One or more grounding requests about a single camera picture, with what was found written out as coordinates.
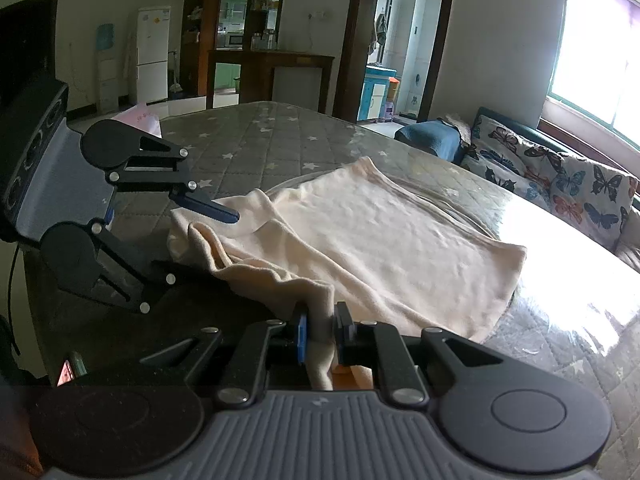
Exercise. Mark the dark wooden shelf unit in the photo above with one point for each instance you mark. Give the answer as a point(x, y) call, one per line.
point(200, 25)

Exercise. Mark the teal sofa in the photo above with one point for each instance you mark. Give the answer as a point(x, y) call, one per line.
point(525, 130)

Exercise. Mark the white water dispenser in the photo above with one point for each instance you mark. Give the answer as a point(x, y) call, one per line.
point(106, 67)

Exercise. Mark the pink paper sheet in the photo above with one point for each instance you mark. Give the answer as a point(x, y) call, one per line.
point(140, 117)

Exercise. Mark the cream cloth towel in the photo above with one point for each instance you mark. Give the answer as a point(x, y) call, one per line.
point(375, 240)

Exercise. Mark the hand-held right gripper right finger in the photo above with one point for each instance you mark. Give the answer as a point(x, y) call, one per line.
point(343, 332)

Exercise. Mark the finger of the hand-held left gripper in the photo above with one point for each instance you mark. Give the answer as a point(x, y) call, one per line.
point(140, 280)
point(215, 208)

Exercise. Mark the dark wooden door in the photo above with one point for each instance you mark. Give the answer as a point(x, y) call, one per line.
point(25, 45)

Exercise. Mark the purple plastic stool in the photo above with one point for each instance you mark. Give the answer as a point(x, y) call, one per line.
point(388, 110)

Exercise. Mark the large window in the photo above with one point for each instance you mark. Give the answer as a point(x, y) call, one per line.
point(600, 50)

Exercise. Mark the beige folded cloth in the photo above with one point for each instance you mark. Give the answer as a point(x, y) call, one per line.
point(457, 127)

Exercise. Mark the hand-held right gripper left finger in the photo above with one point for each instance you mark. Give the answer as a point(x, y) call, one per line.
point(301, 332)

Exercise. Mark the orange plastic stool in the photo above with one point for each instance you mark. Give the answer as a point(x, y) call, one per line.
point(394, 87)

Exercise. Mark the square butterfly print pillow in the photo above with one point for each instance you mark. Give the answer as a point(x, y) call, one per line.
point(595, 195)

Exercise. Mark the dark wooden door frame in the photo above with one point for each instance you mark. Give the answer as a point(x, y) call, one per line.
point(350, 40)

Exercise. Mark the hanging clothes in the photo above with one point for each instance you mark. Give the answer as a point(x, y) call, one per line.
point(380, 32)

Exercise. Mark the long butterfly print cushion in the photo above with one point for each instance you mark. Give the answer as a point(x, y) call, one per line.
point(510, 155)

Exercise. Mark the smartphone with lit screen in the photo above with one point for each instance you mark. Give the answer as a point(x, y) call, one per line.
point(68, 372)

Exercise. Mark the white refrigerator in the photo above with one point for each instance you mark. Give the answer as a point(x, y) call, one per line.
point(152, 55)

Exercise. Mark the blue bathroom cabinet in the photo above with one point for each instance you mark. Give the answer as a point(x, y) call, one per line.
point(376, 92)

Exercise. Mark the grey sofa cushion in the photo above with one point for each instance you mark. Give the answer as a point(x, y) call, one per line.
point(631, 240)

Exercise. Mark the blue sofa cushion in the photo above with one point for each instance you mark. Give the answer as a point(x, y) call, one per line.
point(430, 137)

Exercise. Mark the dark wooden counter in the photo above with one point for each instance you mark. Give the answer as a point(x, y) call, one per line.
point(280, 67)

